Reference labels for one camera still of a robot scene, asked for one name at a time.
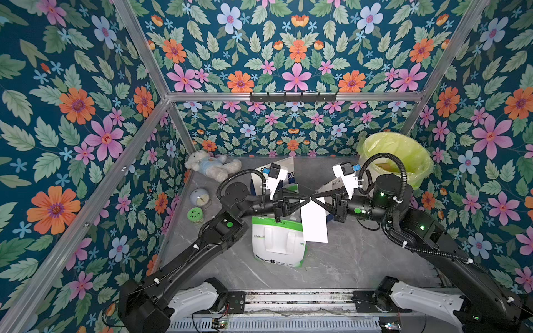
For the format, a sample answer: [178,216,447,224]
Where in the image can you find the right blue white bag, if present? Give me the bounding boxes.
[318,180,347,223]

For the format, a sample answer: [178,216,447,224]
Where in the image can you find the blue white bag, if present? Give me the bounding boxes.
[257,158,296,198]
[318,180,347,223]

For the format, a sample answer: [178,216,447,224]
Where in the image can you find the white trash bin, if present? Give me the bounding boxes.
[357,132,434,190]

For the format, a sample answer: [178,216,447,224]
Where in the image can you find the yellow-green bin liner bag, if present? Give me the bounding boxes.
[357,132,434,190]

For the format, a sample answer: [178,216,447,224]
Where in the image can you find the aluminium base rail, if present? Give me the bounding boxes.
[166,289,459,319]

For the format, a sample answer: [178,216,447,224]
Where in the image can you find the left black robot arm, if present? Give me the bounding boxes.
[117,169,311,332]

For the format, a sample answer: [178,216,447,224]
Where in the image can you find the bag white receipt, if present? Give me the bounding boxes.
[300,201,328,243]

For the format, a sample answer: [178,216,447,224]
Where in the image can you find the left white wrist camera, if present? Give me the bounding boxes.
[263,163,288,201]

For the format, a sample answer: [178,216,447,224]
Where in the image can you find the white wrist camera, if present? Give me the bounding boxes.
[263,163,288,201]
[333,162,363,200]

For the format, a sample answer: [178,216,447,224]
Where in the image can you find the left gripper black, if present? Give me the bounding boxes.
[232,189,303,226]

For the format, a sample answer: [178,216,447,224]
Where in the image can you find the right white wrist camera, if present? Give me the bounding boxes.
[333,162,363,200]

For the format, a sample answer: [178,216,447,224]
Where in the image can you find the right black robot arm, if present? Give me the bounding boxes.
[311,153,532,332]

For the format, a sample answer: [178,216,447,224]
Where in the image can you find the black wall hook rail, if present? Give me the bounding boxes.
[248,92,337,104]

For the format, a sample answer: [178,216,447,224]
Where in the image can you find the front green white bag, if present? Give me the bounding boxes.
[251,216,306,268]

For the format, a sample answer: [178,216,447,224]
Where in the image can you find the rear blue white bag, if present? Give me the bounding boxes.
[257,158,296,198]

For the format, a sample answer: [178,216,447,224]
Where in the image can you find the white blue plush bear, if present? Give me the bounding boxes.
[185,150,242,183]

